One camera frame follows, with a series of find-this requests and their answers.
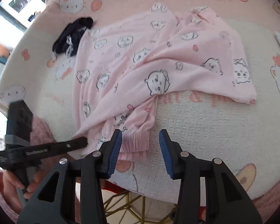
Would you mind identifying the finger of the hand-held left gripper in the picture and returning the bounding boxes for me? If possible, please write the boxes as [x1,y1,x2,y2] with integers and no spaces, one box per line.
[47,136,88,155]

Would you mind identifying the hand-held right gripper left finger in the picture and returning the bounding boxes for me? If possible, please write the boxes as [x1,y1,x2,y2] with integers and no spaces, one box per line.
[17,129,123,224]

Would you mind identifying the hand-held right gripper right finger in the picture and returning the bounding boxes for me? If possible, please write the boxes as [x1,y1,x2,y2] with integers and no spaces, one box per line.
[159,129,263,224]

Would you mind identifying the pink printed pajama pants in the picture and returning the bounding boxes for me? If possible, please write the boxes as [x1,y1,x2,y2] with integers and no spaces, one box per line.
[73,3,257,161]

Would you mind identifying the person's left hand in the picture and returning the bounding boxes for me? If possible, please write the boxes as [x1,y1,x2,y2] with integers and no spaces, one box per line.
[1,166,47,202]

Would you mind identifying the pink fluffy robe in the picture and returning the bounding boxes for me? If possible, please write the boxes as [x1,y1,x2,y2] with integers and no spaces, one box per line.
[29,115,280,217]

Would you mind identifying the pink cat printed blanket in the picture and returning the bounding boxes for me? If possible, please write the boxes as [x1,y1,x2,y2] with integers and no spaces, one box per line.
[0,0,280,201]

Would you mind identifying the navy striped garment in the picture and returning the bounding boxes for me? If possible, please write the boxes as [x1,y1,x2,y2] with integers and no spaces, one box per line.
[52,17,94,57]

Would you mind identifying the gold wire stool frame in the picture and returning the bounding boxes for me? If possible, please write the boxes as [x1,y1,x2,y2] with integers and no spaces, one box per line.
[103,189,178,224]

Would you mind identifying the window frame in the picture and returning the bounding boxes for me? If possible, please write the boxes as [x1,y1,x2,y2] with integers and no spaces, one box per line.
[0,0,47,32]

